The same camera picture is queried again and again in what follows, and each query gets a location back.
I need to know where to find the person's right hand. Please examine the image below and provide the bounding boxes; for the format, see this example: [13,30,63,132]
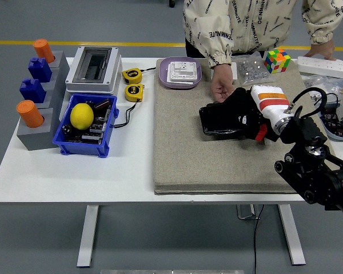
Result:
[210,64,236,102]

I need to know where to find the person's left hand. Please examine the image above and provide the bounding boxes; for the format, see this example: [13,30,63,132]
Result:
[304,39,337,61]

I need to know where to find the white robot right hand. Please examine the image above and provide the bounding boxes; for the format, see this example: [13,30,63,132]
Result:
[236,84,292,126]

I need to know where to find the black rag with red tag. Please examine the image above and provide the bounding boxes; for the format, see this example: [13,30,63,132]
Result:
[221,87,281,143]

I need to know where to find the black glossy panel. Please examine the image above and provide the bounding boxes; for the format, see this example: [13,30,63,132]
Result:
[198,96,264,136]

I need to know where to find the small white card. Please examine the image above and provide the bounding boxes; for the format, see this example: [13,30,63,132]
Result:
[210,64,238,80]

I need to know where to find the white power strip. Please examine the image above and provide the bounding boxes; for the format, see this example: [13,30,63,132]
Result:
[297,55,343,80]

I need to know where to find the clear bag of metal parts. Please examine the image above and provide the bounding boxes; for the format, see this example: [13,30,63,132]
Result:
[233,54,276,87]

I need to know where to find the clear bag of small parts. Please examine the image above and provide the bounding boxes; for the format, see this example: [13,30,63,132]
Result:
[302,74,343,96]

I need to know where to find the colourful puzzle cube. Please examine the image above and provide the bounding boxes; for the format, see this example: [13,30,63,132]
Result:
[264,47,292,74]

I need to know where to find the purple plate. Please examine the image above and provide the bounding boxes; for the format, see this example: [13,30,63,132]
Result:
[158,56,203,90]

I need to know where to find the person's torso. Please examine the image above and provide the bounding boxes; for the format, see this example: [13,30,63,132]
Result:
[183,0,306,58]

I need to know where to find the blue-rimmed plate of electronics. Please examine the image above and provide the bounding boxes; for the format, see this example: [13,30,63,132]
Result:
[318,105,343,141]

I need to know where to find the grey-brown mat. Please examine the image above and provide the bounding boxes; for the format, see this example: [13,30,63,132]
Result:
[153,58,340,196]

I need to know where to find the yellow tape measure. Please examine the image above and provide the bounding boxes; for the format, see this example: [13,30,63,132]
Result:
[121,67,143,84]
[124,83,146,102]

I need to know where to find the grey under-table control box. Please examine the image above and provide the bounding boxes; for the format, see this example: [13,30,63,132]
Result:
[236,204,261,220]

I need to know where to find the dark brown capacitor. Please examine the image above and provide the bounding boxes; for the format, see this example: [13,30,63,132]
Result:
[94,98,112,111]

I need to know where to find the electronic circuit boards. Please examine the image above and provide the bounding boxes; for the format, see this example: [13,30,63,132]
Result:
[64,108,114,145]

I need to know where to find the white table leg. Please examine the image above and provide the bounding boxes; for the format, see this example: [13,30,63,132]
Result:
[76,204,100,268]
[277,204,306,266]

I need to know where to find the yellow lemon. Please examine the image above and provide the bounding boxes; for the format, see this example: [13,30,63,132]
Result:
[70,103,95,131]

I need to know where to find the blue plastic bin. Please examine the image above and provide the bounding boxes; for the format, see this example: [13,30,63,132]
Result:
[52,93,120,158]

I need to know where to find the orange cylinder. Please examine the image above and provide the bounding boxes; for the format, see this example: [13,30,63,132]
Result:
[33,38,56,64]
[16,99,45,128]

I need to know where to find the blue plastic block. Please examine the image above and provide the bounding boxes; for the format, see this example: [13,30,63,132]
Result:
[19,78,47,104]
[27,57,53,83]

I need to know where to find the grey stepped block holder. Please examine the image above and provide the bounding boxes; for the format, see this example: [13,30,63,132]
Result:
[16,50,71,151]

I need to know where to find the white wall socket plate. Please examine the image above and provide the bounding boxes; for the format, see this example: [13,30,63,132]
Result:
[167,61,198,86]

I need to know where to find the grey electrical enclosure box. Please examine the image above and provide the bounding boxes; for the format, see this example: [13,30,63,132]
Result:
[65,46,123,95]

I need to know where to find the black hanging cable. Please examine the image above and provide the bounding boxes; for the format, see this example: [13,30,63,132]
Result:
[253,204,265,274]

